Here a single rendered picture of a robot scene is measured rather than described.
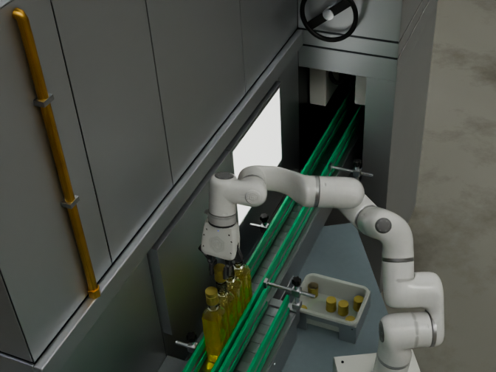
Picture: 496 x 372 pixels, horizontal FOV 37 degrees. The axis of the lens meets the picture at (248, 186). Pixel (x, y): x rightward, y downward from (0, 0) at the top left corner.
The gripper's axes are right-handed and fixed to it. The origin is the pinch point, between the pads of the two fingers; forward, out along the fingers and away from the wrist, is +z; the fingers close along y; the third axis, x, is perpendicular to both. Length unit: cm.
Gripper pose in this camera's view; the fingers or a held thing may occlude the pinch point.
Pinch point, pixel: (220, 269)
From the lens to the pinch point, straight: 210.7
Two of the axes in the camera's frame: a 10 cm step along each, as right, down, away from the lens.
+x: 4.1, -3.7, 8.3
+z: -0.5, 9.0, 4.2
